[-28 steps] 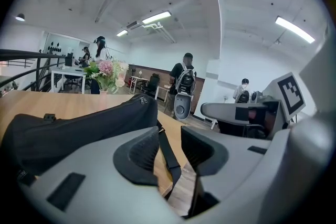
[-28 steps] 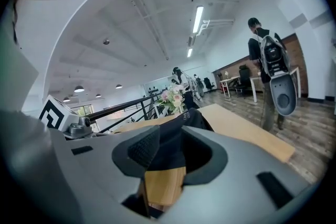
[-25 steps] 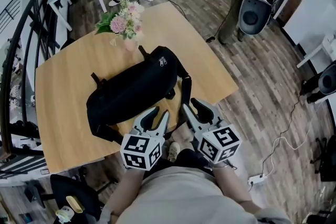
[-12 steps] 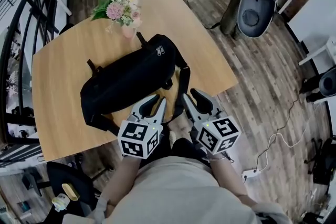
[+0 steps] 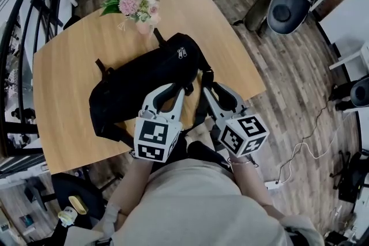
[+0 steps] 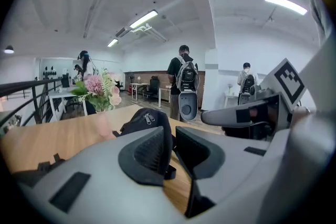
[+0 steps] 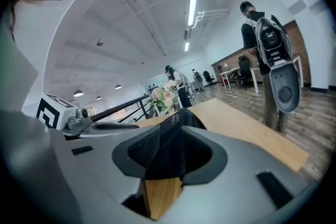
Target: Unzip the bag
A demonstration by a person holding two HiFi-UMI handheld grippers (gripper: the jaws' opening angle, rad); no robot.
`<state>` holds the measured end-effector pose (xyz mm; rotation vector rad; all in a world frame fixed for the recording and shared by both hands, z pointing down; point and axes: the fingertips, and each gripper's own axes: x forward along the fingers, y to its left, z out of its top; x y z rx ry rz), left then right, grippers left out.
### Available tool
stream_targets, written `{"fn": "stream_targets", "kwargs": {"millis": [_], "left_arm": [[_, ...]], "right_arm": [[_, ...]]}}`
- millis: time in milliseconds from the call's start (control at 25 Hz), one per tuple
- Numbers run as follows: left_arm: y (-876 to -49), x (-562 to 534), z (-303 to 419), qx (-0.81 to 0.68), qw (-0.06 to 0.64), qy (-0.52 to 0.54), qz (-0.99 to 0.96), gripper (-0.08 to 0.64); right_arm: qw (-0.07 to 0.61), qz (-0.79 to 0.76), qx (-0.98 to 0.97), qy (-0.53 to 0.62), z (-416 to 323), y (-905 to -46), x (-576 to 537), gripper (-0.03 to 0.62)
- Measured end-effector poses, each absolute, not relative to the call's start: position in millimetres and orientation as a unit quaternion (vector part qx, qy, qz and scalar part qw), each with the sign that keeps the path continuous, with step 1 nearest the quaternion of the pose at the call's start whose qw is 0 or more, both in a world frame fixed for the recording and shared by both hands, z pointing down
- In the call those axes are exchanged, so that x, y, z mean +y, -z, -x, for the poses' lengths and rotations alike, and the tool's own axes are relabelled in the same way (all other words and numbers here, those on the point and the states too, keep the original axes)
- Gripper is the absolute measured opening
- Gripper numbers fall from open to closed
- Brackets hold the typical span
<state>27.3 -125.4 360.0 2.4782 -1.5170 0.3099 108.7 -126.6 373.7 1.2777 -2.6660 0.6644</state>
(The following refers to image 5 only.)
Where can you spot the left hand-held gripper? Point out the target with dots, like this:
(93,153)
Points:
(151,136)

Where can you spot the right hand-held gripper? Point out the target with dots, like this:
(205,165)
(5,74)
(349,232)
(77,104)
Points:
(245,135)

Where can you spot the black bag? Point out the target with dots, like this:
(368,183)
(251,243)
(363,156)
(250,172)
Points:
(129,80)

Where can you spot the person's left forearm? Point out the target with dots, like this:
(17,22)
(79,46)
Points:
(129,184)

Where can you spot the person's right forearm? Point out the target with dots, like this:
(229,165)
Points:
(250,184)

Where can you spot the person's black trousers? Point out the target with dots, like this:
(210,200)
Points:
(207,152)

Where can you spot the pink vase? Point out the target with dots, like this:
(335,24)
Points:
(143,27)

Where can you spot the white power strip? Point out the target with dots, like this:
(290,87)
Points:
(272,185)

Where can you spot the pink and white flower bouquet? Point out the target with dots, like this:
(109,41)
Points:
(138,0)

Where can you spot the person's beige shirt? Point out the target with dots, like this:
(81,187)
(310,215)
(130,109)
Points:
(196,204)

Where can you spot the black office chair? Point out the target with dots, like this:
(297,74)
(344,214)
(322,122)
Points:
(72,187)

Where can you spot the yellow tray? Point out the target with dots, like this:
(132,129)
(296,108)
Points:
(78,204)

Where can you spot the black chair base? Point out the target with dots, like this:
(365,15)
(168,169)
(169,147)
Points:
(350,175)

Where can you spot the white and yellow bottle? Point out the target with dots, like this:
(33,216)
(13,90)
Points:
(67,214)

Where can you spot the black metal railing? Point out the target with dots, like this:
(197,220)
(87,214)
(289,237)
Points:
(17,37)

